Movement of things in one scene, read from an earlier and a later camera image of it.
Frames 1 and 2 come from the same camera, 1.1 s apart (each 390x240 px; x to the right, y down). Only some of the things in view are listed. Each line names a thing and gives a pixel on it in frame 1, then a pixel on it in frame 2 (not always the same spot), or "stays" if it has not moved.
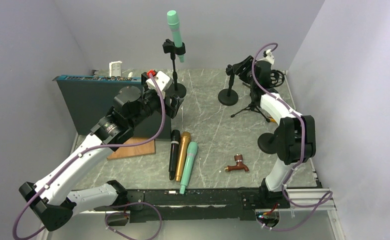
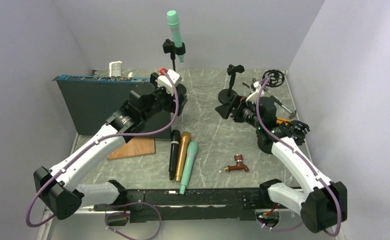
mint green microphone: [192, 149] stays
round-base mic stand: [228, 97] stays
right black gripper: [247, 64] → [238, 103]
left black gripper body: [170, 109] → [181, 96]
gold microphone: [185, 138] stays
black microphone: [175, 141] stays
